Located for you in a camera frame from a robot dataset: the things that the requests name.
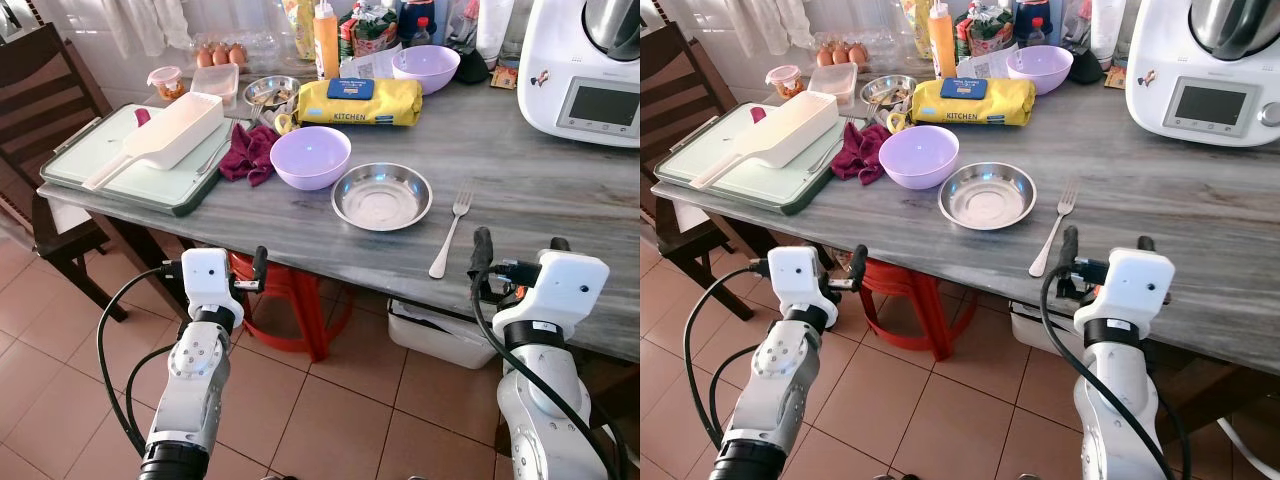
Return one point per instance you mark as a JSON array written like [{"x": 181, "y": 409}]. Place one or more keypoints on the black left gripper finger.
[
  {"x": 860, "y": 262},
  {"x": 260, "y": 263}
]

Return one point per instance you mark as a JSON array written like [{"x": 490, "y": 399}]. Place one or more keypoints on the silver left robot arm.
[
  {"x": 770, "y": 390},
  {"x": 195, "y": 390}
]

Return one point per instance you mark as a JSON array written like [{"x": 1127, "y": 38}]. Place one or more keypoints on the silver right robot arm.
[
  {"x": 530, "y": 432},
  {"x": 1110, "y": 440}
]

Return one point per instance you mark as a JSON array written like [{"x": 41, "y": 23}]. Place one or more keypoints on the silver fork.
[
  {"x": 1052, "y": 230},
  {"x": 451, "y": 230}
]

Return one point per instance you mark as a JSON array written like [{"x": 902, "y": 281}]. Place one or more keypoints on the red plastic stool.
[
  {"x": 925, "y": 295},
  {"x": 300, "y": 290}
]

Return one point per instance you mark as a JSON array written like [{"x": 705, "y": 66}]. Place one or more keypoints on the white plastic bin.
[
  {"x": 1040, "y": 325},
  {"x": 440, "y": 335}
]

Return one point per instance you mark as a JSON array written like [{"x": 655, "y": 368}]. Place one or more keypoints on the stainless steel plate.
[
  {"x": 987, "y": 198},
  {"x": 380, "y": 200}
]

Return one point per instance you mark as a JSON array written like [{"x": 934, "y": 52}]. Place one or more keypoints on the maroon cloth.
[
  {"x": 860, "y": 150},
  {"x": 248, "y": 150}
]

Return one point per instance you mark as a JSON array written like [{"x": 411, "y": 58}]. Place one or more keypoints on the large purple plastic bowl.
[
  {"x": 918, "y": 160},
  {"x": 310, "y": 160}
]

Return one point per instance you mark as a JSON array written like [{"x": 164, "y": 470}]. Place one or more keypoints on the white kitchen food processor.
[
  {"x": 1150, "y": 90},
  {"x": 545, "y": 90}
]

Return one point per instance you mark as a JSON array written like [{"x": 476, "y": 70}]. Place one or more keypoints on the yellow kitchen wipes pack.
[
  {"x": 390, "y": 105},
  {"x": 1005, "y": 103}
]

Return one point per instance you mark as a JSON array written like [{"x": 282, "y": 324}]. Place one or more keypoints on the small steel bowl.
[
  {"x": 887, "y": 93},
  {"x": 270, "y": 95}
]

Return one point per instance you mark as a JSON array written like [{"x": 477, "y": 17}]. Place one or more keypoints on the small pink red item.
[
  {"x": 757, "y": 115},
  {"x": 142, "y": 116}
]

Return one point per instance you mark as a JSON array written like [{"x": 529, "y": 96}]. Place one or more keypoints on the clear plastic box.
[
  {"x": 833, "y": 82},
  {"x": 215, "y": 85}
]

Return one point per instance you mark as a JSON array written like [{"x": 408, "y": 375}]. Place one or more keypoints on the small purple plastic bowl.
[
  {"x": 1040, "y": 70},
  {"x": 425, "y": 70}
]

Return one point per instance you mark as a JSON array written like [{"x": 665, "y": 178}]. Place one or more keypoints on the small black item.
[
  {"x": 1088, "y": 68},
  {"x": 472, "y": 68}
]

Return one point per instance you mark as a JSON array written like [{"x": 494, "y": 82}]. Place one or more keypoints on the pale green serving tray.
[
  {"x": 720, "y": 140},
  {"x": 90, "y": 140}
]

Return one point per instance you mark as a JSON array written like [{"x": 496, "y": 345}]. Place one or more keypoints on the small pink lidded container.
[
  {"x": 785, "y": 83},
  {"x": 166, "y": 85}
]

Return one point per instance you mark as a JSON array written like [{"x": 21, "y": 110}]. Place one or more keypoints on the white paper sheet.
[
  {"x": 365, "y": 68},
  {"x": 985, "y": 66}
]

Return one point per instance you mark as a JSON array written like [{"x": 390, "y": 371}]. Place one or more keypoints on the dark wooden chair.
[
  {"x": 60, "y": 90},
  {"x": 690, "y": 90}
]

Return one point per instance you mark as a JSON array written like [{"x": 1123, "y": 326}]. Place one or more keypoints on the brown egg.
[
  {"x": 237, "y": 53},
  {"x": 842, "y": 54},
  {"x": 203, "y": 57},
  {"x": 826, "y": 56},
  {"x": 858, "y": 52},
  {"x": 220, "y": 55}
]

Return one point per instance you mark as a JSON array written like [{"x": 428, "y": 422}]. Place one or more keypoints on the clear egg carton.
[
  {"x": 880, "y": 48},
  {"x": 262, "y": 50}
]

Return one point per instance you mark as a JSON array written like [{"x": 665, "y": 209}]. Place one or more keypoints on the white bottle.
[
  {"x": 1108, "y": 30},
  {"x": 495, "y": 30}
]

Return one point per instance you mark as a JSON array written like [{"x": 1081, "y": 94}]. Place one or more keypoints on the small red capped bottle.
[
  {"x": 1036, "y": 33},
  {"x": 420, "y": 35}
]

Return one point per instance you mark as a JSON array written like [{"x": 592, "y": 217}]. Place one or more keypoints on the orange sauce bottle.
[
  {"x": 942, "y": 45},
  {"x": 326, "y": 45}
]

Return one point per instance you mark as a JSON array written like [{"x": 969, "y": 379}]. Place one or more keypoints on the colourful snack bag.
[
  {"x": 370, "y": 30},
  {"x": 985, "y": 30}
]

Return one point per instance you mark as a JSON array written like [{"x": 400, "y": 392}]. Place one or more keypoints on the yellow food bag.
[
  {"x": 298, "y": 25},
  {"x": 915, "y": 25}
]

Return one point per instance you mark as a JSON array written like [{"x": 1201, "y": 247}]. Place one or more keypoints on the white curtain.
[
  {"x": 772, "y": 25},
  {"x": 145, "y": 25}
]

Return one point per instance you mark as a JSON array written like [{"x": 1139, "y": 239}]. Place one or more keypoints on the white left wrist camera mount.
[
  {"x": 210, "y": 280},
  {"x": 800, "y": 280}
]

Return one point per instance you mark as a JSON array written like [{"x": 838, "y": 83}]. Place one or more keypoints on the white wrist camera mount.
[
  {"x": 210, "y": 280},
  {"x": 800, "y": 280},
  {"x": 560, "y": 290},
  {"x": 1125, "y": 290}
]

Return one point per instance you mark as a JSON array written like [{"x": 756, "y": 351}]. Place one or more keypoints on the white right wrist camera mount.
[
  {"x": 560, "y": 290},
  {"x": 1125, "y": 290}
]

